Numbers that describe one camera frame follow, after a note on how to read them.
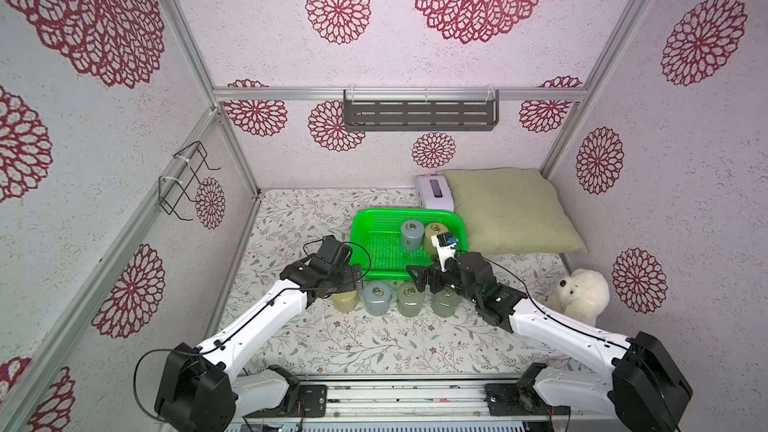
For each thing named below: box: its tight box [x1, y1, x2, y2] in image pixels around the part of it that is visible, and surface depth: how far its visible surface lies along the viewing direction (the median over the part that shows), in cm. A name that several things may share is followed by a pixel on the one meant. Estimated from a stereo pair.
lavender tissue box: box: [416, 175, 455, 212], surface depth 108 cm
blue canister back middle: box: [401, 219, 425, 251], surface depth 99 cm
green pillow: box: [442, 168, 588, 256], surface depth 99 cm
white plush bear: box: [535, 269, 610, 327], surface depth 74 cm
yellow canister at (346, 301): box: [331, 290, 359, 313], surface depth 87 cm
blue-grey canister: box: [363, 280, 393, 316], surface depth 86 cm
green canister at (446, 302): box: [432, 288, 462, 318], surface depth 85 cm
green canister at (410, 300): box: [397, 281, 425, 317], surface depth 85 cm
